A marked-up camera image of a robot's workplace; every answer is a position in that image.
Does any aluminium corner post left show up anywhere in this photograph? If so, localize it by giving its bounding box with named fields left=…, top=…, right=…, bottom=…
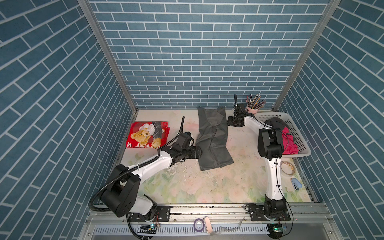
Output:
left=78, top=0, right=138, bottom=114

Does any black corrugated cable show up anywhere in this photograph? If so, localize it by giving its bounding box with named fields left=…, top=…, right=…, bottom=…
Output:
left=233, top=94, right=296, bottom=238
left=88, top=116, right=186, bottom=212

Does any red teddy bear t shirt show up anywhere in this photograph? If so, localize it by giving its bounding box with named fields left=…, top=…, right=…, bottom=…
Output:
left=126, top=121, right=170, bottom=149

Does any right green circuit board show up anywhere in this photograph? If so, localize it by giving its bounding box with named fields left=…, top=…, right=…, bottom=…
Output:
left=267, top=224, right=286, bottom=240

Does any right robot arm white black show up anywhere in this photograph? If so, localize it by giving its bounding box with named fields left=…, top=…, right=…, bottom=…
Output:
left=227, top=103, right=288, bottom=220

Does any small blue object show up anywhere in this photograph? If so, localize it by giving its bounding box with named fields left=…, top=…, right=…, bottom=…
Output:
left=291, top=178, right=303, bottom=191

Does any pink metal pencil cup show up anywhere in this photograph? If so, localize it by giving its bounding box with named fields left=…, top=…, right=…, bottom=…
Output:
left=247, top=106, right=260, bottom=115

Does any aluminium corner post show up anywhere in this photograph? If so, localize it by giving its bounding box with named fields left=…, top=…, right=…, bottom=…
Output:
left=272, top=0, right=341, bottom=112
left=78, top=0, right=138, bottom=114

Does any white perforated plastic basket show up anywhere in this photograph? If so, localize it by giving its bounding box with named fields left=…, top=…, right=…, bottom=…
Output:
left=255, top=112, right=312, bottom=158

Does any black corrugated right cable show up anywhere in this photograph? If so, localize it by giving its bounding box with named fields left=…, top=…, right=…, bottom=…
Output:
left=233, top=94, right=296, bottom=238

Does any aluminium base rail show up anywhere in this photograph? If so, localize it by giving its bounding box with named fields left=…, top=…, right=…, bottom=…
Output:
left=79, top=203, right=342, bottom=240

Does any aluminium corner post right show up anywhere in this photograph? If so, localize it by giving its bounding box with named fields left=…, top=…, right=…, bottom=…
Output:
left=272, top=0, right=341, bottom=112

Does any pink tape piece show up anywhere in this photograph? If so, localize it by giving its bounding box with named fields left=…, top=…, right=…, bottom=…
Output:
left=204, top=216, right=213, bottom=234

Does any purple tape roll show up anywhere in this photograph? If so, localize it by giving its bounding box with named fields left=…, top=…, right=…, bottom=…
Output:
left=193, top=218, right=205, bottom=233

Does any grey t shirt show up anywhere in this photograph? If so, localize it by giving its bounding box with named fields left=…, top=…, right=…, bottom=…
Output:
left=196, top=107, right=234, bottom=171

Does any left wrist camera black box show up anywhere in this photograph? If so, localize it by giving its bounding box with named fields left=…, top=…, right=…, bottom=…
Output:
left=176, top=132, right=194, bottom=148

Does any dark grey shirt in basket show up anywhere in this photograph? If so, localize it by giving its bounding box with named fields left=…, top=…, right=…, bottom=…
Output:
left=265, top=117, right=289, bottom=131

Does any left green circuit board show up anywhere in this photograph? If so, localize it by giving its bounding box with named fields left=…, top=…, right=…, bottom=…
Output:
left=139, top=224, right=157, bottom=235

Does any green circuit board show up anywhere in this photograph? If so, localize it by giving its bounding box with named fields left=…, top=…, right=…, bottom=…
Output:
left=267, top=224, right=286, bottom=240
left=139, top=224, right=157, bottom=235

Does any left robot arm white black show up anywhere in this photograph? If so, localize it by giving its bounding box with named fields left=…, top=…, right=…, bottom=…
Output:
left=98, top=144, right=203, bottom=221

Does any black corrugated left cable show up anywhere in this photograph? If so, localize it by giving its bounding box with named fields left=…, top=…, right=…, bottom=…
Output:
left=88, top=116, right=186, bottom=212

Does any magenta shirt in basket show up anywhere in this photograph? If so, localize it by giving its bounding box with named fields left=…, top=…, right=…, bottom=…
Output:
left=282, top=127, right=299, bottom=155

